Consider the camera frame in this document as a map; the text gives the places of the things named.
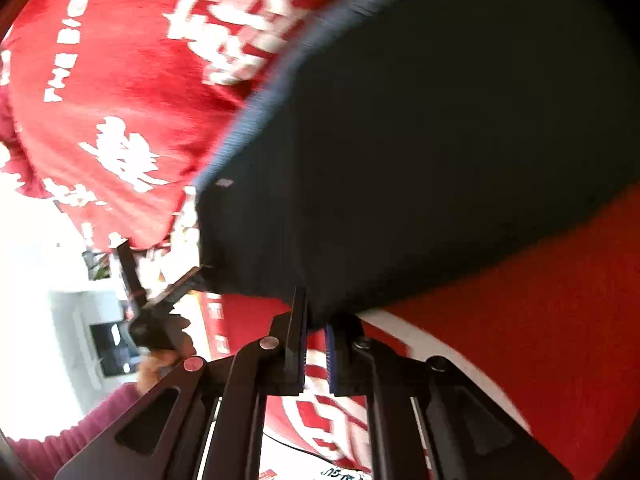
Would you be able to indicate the person's left hand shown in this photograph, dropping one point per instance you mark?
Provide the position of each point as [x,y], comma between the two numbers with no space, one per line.
[160,365]

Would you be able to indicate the person's left forearm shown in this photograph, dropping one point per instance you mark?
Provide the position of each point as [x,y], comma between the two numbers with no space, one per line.
[90,425]

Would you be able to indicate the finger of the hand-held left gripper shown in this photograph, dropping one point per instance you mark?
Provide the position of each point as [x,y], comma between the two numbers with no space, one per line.
[129,270]
[177,287]

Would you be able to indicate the white cabinet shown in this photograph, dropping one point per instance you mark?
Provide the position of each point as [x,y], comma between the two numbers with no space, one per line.
[70,340]

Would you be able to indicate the black pants with blue waistband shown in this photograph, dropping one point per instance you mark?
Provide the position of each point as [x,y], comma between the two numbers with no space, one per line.
[400,135]

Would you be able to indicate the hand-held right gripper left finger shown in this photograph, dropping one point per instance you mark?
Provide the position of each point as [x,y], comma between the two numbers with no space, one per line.
[301,345]

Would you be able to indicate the red printed sofa cover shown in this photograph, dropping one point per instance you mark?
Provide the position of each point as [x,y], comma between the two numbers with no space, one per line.
[110,60]

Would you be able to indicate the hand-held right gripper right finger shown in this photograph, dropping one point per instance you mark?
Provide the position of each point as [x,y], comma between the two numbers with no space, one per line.
[331,365]

